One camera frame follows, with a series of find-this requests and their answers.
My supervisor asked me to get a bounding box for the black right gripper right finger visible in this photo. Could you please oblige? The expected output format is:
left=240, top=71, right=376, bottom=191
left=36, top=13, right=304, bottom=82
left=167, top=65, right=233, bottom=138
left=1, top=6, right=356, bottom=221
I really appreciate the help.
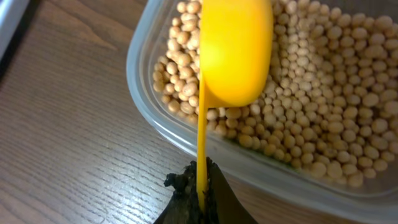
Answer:
left=205, top=157, right=258, bottom=224

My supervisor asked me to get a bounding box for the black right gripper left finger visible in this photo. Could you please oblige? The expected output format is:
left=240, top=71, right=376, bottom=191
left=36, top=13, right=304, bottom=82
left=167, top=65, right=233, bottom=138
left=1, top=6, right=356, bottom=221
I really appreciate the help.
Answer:
left=154, top=161, right=199, bottom=224

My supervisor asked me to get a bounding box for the yellow plastic measuring scoop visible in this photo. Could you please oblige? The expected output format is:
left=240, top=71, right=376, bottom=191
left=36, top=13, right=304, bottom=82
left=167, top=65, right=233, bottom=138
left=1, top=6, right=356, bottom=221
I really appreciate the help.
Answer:
left=197, top=0, right=274, bottom=212

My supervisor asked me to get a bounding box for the white digital kitchen scale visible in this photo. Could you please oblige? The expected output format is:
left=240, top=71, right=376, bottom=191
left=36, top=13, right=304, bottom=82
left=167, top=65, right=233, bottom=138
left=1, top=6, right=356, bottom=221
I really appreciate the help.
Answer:
left=0, top=0, right=29, bottom=59

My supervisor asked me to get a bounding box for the clear container of soybeans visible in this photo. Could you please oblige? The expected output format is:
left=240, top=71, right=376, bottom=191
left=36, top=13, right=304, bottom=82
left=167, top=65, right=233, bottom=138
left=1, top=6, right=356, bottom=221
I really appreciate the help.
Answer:
left=127, top=1, right=397, bottom=223

